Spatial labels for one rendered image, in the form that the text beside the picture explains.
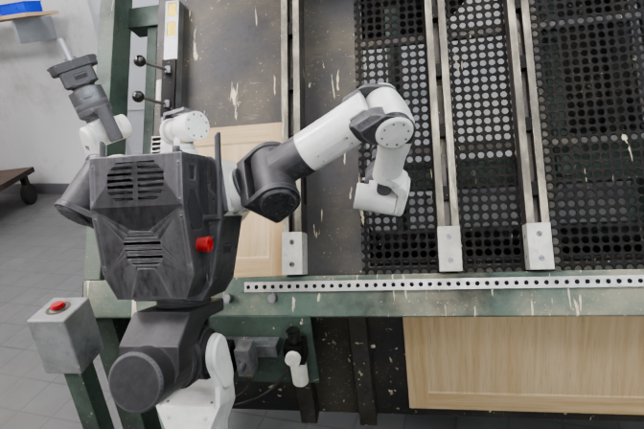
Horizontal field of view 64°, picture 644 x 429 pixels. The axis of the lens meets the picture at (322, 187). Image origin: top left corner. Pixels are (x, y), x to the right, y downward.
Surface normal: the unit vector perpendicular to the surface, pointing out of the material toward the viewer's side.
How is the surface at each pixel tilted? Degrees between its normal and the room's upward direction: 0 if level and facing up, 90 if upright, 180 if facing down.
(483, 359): 90
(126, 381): 67
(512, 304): 60
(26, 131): 90
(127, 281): 82
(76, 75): 78
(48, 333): 90
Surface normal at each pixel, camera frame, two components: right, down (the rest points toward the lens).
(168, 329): -0.17, -0.74
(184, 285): -0.18, 0.22
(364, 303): -0.20, -0.17
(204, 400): -0.11, -0.94
